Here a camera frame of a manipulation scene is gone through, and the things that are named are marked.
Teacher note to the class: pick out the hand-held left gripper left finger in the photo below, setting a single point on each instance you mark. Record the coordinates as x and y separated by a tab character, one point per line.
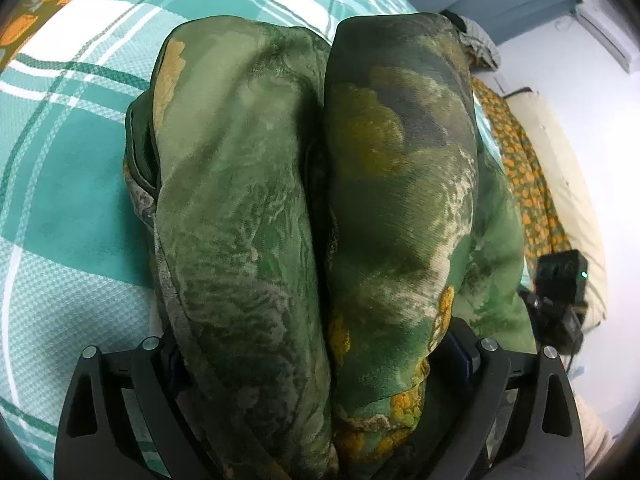
150	390

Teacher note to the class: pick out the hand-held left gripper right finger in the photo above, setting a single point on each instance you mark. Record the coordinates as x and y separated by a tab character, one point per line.
465	355

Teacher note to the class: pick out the green landscape print jacket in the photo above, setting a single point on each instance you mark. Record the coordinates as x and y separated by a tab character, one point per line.
280	240

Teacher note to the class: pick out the pile of clothes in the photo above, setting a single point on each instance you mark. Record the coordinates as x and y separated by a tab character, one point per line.
477	42

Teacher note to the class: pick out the orange floral bedsheet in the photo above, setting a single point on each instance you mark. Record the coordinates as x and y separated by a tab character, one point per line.
525	180

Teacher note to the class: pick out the cream pillow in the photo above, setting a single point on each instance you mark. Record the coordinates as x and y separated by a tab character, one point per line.
560	170

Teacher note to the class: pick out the beige cloth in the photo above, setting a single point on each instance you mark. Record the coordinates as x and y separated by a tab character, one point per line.
595	440

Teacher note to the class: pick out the teal plaid blanket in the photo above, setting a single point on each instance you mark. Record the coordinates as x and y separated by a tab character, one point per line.
75	210

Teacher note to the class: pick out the white air conditioner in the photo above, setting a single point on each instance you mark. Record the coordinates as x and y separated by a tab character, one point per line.
607	35

